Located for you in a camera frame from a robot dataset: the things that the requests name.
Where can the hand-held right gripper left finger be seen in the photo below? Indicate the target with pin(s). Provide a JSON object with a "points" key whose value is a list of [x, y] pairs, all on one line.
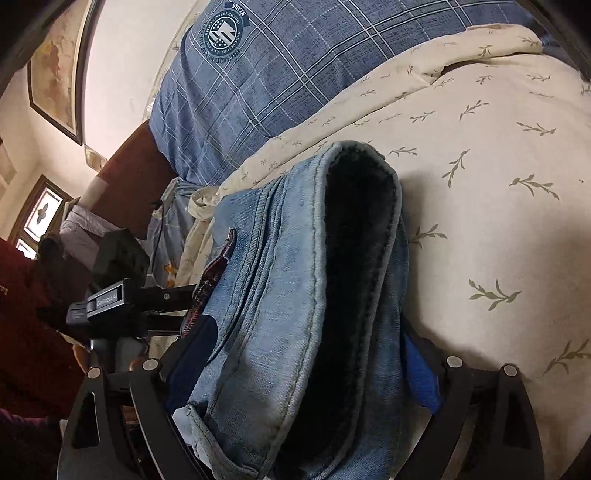
{"points": [[194, 344]]}

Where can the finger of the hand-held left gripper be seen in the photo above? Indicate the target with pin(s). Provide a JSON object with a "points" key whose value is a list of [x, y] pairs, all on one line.
{"points": [[161, 294], [159, 324]]}

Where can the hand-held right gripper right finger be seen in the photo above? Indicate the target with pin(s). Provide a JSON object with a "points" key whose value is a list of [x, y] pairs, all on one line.
{"points": [[420, 376]]}

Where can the blue denim pants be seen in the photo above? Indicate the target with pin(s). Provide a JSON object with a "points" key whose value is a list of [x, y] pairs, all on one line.
{"points": [[286, 300]]}

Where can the light blue patterned bedsheet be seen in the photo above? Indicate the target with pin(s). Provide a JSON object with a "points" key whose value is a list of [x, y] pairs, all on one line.
{"points": [[166, 249]]}

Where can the pale grey cloth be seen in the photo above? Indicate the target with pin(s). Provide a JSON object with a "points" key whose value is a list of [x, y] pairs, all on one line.
{"points": [[81, 230]]}

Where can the wood-framed window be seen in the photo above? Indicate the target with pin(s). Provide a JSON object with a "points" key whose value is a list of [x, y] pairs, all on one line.
{"points": [[44, 212]]}

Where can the brown headboard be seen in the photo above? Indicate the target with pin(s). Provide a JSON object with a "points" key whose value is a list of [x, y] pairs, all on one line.
{"points": [[134, 184]]}

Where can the cream leaf-print blanket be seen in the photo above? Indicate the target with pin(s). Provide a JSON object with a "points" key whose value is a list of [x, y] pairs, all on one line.
{"points": [[485, 230]]}

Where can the blue plaid pillow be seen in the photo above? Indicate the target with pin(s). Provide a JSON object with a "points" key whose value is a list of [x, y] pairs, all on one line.
{"points": [[286, 83]]}

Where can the small wall frame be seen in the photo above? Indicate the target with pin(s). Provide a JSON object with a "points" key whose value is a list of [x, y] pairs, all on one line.
{"points": [[94, 158]]}

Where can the framed wall picture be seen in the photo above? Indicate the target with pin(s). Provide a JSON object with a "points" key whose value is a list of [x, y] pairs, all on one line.
{"points": [[55, 74]]}

